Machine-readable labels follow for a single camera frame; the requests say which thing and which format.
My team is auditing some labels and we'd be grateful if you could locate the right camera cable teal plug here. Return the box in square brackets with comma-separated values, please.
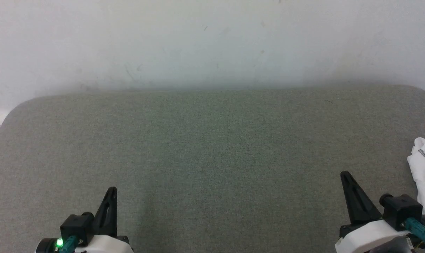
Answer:
[404, 217, 425, 248]

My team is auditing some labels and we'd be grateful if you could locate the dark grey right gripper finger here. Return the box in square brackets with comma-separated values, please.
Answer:
[340, 171, 366, 225]
[345, 171, 383, 223]

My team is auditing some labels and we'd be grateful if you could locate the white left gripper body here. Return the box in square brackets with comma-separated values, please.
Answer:
[74, 235, 134, 253]

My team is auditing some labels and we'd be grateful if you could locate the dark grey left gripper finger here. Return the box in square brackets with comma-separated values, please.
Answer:
[105, 187, 118, 237]
[93, 187, 113, 236]

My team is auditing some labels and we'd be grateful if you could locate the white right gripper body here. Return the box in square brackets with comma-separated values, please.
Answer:
[334, 220, 410, 253]

